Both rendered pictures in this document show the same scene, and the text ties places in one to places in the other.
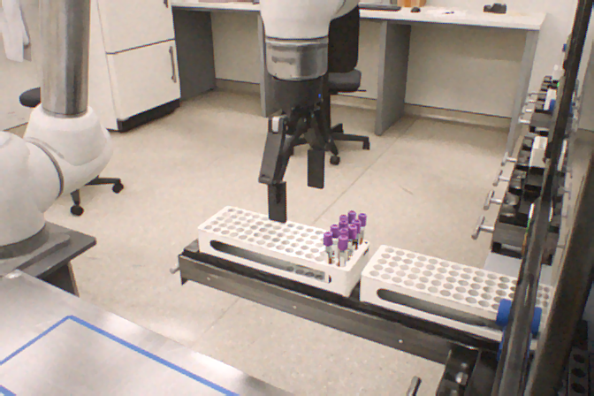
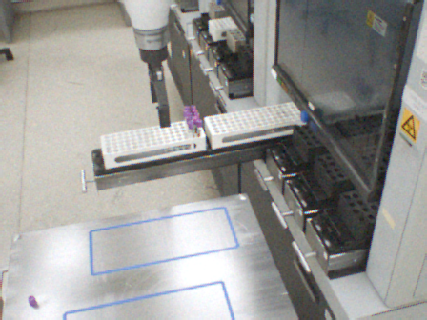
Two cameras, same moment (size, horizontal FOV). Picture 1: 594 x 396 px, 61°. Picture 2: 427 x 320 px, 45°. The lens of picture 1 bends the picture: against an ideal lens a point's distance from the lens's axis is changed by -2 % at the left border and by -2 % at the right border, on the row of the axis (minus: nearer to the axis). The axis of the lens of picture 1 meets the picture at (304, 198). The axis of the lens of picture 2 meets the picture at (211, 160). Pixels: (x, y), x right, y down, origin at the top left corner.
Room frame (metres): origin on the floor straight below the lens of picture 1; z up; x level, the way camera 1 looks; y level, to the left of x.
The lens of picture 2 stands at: (-0.29, 0.70, 1.73)
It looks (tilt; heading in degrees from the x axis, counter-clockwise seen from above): 38 degrees down; 321
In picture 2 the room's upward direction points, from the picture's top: 3 degrees counter-clockwise
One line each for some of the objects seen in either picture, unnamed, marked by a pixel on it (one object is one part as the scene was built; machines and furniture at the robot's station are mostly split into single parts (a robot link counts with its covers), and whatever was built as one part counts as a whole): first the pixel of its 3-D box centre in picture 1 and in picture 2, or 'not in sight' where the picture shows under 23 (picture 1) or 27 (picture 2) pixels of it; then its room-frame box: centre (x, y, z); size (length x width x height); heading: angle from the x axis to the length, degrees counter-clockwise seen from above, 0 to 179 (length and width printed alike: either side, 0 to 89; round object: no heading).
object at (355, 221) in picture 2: not in sight; (353, 216); (0.18, -0.12, 0.85); 0.12 x 0.02 x 0.06; 152
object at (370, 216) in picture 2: not in sight; (361, 215); (0.17, -0.14, 0.85); 0.12 x 0.02 x 0.06; 153
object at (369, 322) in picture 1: (351, 295); (199, 150); (0.71, -0.08, 0.78); 0.73 x 0.14 x 0.09; 63
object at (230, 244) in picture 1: (281, 249); (153, 145); (0.77, 0.04, 0.83); 0.30 x 0.10 x 0.06; 63
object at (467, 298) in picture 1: (460, 299); (254, 126); (0.63, -0.24, 0.83); 0.30 x 0.10 x 0.06; 63
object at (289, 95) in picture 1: (297, 104); (154, 60); (0.75, 0.01, 1.10); 0.08 x 0.07 x 0.09; 153
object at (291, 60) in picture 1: (296, 56); (152, 34); (0.75, 0.01, 1.18); 0.09 x 0.09 x 0.06
